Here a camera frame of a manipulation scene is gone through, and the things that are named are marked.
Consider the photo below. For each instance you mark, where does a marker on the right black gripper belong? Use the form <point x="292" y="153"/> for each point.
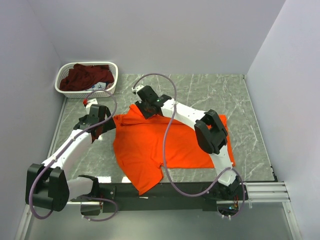
<point x="140" y="104"/>

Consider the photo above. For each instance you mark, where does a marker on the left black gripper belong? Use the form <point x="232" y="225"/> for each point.
<point x="108" y="125"/>

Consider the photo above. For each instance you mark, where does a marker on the orange polo shirt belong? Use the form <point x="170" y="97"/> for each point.
<point x="143" y="146"/>

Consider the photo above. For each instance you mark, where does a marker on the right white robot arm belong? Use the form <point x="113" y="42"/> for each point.
<point x="211" y="136"/>

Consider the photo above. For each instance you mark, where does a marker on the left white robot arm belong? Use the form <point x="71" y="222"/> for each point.
<point x="47" y="186"/>

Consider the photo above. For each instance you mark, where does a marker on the white printed shirt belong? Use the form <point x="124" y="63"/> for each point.
<point x="100" y="86"/>

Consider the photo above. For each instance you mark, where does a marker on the white plastic laundry basket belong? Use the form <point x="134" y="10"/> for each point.
<point x="64" y="70"/>

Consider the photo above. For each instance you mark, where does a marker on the dark red shirt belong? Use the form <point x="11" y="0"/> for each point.
<point x="83" y="77"/>

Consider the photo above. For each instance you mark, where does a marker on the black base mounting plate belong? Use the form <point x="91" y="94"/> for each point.
<point x="161" y="197"/>

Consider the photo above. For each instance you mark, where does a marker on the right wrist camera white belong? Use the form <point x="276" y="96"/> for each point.
<point x="137" y="88"/>

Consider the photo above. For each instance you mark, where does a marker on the aluminium rail frame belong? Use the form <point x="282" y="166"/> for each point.
<point x="266" y="215"/>

